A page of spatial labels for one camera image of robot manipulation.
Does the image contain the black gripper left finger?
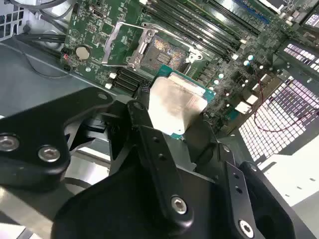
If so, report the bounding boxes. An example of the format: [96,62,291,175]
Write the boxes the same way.
[0,87,194,230]

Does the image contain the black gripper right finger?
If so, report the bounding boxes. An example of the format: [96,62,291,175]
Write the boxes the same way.
[188,119,314,239]

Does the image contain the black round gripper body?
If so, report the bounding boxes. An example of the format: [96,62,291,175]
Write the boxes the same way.
[51,101,236,239]

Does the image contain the metal socket cover frame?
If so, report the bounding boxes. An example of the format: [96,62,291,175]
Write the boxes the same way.
[101,20,160,68]

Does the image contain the silver-topped CPU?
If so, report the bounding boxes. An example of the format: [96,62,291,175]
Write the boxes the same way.
[147,63,217,141]

